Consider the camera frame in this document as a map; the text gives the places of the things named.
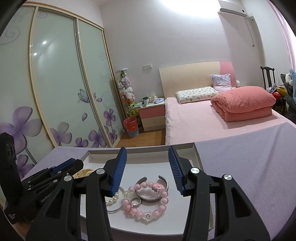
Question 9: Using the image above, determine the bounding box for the grey cardboard jewelry tray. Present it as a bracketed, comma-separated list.
[78, 142, 217, 237]

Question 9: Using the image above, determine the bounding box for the red waste bin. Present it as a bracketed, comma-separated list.
[123, 117, 139, 137]

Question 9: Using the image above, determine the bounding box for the purple table cloth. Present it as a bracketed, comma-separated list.
[21, 121, 296, 241]

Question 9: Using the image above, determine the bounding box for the sliding wardrobe with purple flowers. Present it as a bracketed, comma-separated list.
[1, 1, 123, 177]

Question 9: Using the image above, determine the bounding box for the silver bangle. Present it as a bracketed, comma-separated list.
[133, 175, 169, 203]

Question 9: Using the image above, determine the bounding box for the pink beige nightstand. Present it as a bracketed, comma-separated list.
[137, 102, 166, 132]

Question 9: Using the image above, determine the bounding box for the tube of plush toys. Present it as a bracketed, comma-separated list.
[116, 68, 138, 117]

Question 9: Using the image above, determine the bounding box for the white mug on nightstand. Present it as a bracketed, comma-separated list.
[142, 97, 149, 106]

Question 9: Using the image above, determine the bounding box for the bed with pink sheet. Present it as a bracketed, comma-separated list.
[165, 97, 295, 145]

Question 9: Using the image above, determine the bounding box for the folded coral quilt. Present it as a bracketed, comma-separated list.
[211, 86, 276, 122]

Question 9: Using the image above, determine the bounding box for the floral white pillow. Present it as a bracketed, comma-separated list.
[176, 86, 219, 104]

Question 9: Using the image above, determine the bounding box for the beige pink headboard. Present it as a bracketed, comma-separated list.
[159, 61, 236, 98]

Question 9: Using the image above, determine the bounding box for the small purple pillow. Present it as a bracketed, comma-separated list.
[210, 74, 232, 92]

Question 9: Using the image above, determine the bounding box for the dark wooden chair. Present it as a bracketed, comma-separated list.
[260, 66, 287, 115]

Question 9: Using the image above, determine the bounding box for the blue plush garment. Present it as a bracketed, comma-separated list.
[289, 69, 296, 101]

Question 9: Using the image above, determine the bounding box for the white pearl bracelet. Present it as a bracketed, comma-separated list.
[104, 185, 127, 214]

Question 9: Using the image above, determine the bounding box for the pink bead bracelet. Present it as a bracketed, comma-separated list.
[120, 181, 170, 225]

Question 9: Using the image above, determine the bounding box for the wall socket plate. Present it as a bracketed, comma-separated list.
[142, 64, 152, 70]

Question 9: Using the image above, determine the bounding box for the white wall air conditioner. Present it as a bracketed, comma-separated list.
[218, 1, 248, 18]

